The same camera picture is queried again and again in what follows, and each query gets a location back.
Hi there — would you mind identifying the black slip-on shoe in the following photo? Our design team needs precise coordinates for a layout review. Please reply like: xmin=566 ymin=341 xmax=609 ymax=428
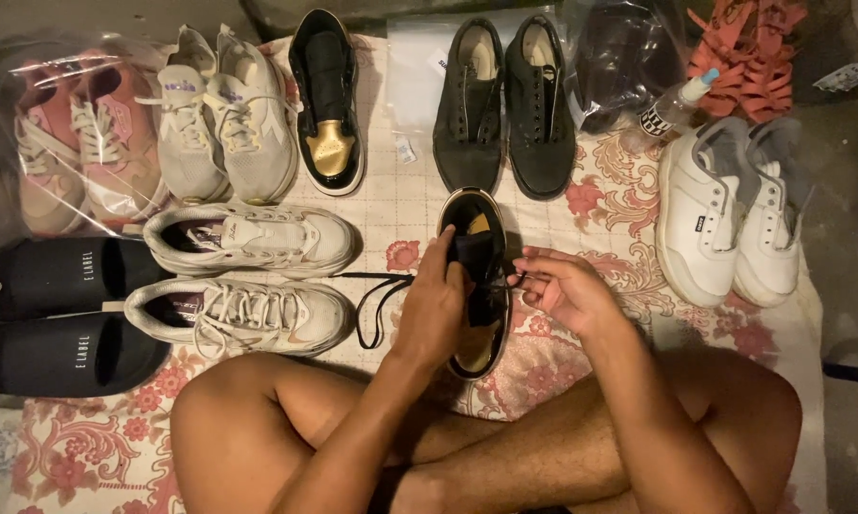
xmin=0 ymin=237 xmax=176 ymax=322
xmin=0 ymin=313 xmax=173 ymax=399

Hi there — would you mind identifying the clear spray bottle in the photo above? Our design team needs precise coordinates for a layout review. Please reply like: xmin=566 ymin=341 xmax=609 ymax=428
xmin=639 ymin=68 xmax=721 ymax=141

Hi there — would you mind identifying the person's leg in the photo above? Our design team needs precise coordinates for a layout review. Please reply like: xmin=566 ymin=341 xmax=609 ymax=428
xmin=389 ymin=346 xmax=805 ymax=514
xmin=170 ymin=352 xmax=516 ymax=514

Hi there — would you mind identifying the black gold patent sneaker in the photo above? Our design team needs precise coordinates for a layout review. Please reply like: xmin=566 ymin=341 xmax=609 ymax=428
xmin=288 ymin=9 xmax=366 ymax=198
xmin=436 ymin=187 xmax=517 ymax=381

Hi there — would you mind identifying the small white paper tag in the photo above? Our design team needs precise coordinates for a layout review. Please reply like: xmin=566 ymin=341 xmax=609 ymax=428
xmin=393 ymin=132 xmax=420 ymax=166

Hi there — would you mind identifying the person's left leg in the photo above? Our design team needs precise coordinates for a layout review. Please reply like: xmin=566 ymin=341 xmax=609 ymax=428
xmin=170 ymin=352 xmax=516 ymax=514

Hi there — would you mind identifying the white grey-lined leather sneaker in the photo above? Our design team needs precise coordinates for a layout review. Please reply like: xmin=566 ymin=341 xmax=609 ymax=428
xmin=731 ymin=118 xmax=814 ymax=308
xmin=655 ymin=116 xmax=762 ymax=308

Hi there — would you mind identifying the person's left hand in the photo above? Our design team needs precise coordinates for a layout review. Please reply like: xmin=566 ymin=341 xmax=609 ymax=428
xmin=389 ymin=225 xmax=475 ymax=373

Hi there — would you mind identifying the pink beige sneaker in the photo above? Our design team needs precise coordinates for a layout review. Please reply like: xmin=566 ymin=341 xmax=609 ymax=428
xmin=13 ymin=63 xmax=90 ymax=237
xmin=68 ymin=50 xmax=169 ymax=226

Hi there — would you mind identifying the white chunky sneaker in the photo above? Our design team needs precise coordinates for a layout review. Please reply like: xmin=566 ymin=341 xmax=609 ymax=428
xmin=142 ymin=201 xmax=357 ymax=280
xmin=123 ymin=277 xmax=353 ymax=360

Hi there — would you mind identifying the dark flat object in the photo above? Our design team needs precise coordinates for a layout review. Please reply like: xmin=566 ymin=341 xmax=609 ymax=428
xmin=820 ymin=334 xmax=858 ymax=388

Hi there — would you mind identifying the black shoelace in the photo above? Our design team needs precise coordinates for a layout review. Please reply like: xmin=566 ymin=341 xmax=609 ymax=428
xmin=331 ymin=270 xmax=527 ymax=351

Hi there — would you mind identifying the floral patterned blanket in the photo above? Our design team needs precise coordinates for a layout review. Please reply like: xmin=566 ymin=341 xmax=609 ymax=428
xmin=4 ymin=32 xmax=830 ymax=514

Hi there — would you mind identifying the empty clear zip bag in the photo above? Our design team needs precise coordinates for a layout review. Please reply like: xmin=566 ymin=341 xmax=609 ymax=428
xmin=385 ymin=9 xmax=567 ymax=161

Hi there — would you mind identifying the black suede lace-up shoe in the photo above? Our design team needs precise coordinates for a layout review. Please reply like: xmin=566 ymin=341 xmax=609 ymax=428
xmin=504 ymin=14 xmax=579 ymax=201
xmin=432 ymin=17 xmax=506 ymax=194

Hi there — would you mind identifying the clear plastic shoe bag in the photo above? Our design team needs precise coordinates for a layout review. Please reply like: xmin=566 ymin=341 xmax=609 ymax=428
xmin=0 ymin=32 xmax=176 ymax=240

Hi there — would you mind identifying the white mesh running sneaker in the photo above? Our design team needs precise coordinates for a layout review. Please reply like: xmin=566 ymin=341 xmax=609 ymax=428
xmin=138 ymin=25 xmax=231 ymax=205
xmin=202 ymin=24 xmax=300 ymax=206

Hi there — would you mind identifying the person's right hand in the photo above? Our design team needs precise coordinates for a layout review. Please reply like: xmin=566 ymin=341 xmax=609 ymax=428
xmin=512 ymin=246 xmax=630 ymax=341

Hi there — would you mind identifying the coral strappy sandal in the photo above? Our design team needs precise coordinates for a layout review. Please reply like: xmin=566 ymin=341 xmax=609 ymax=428
xmin=738 ymin=0 xmax=808 ymax=124
xmin=686 ymin=0 xmax=762 ymax=119

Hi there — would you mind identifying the person's right leg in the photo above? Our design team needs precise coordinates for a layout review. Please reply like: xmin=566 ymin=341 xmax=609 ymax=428
xmin=389 ymin=346 xmax=805 ymax=514

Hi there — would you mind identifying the plastic bag with dark shoes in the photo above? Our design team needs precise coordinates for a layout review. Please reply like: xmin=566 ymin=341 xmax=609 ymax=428
xmin=563 ymin=0 xmax=689 ymax=135

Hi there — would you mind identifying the crumpled printed paper label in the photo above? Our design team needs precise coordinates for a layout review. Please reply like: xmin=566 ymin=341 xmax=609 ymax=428
xmin=813 ymin=62 xmax=858 ymax=93

